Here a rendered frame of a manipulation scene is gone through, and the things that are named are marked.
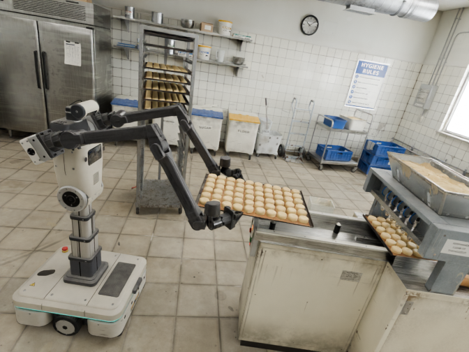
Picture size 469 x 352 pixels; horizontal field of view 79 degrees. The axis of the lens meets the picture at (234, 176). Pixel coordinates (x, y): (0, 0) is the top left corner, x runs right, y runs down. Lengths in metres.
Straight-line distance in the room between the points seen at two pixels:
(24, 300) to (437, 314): 2.23
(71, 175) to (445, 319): 2.02
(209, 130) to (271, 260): 3.60
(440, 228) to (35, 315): 2.17
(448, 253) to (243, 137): 3.95
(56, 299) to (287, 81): 4.87
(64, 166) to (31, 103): 3.59
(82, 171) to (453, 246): 1.78
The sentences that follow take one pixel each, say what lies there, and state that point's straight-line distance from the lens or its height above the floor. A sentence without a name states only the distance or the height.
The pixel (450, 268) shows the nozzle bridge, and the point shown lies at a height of 0.99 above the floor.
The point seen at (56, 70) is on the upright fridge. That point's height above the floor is 1.13.
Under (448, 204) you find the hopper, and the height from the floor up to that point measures 1.25.
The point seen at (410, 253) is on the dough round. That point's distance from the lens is 1.76.
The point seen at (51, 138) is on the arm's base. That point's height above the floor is 1.26.
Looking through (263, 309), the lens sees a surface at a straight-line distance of 1.85.
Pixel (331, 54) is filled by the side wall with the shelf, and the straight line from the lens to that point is 5.91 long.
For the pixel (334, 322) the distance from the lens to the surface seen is 1.99.
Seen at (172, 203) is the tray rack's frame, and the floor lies 0.15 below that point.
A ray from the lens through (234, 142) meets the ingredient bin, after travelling 5.03.
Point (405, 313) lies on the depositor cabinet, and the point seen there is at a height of 0.68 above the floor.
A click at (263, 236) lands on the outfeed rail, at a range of 1.52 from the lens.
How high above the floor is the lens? 1.71
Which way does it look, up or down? 23 degrees down
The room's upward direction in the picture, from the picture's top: 10 degrees clockwise
